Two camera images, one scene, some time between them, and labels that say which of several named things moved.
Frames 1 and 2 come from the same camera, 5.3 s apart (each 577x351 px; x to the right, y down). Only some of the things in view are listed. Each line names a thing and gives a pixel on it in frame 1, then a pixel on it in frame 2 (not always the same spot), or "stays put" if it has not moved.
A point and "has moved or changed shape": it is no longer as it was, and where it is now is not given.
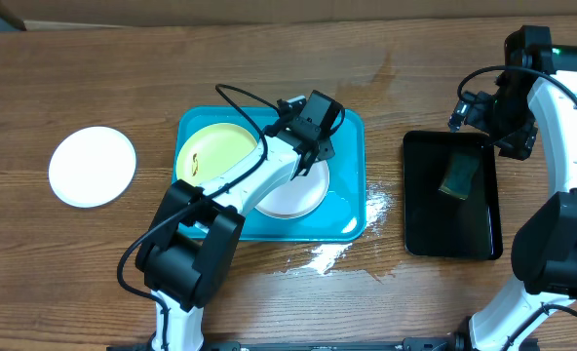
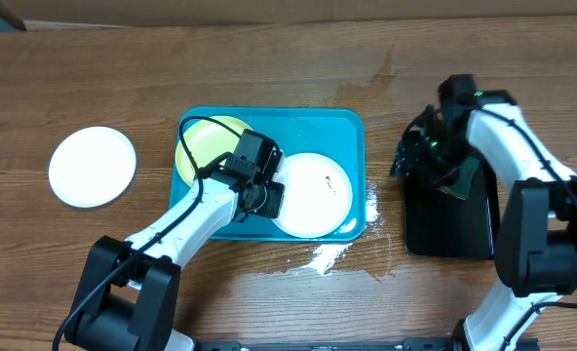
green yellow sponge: x=458 y=175 stays put
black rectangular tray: x=451 y=205 stays put
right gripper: x=519 y=146 → x=412 y=161
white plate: x=301 y=196 has moved or changed shape
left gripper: x=326 y=148 → x=272 y=208
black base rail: x=360 y=344 stays put
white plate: x=92 y=167 stays put
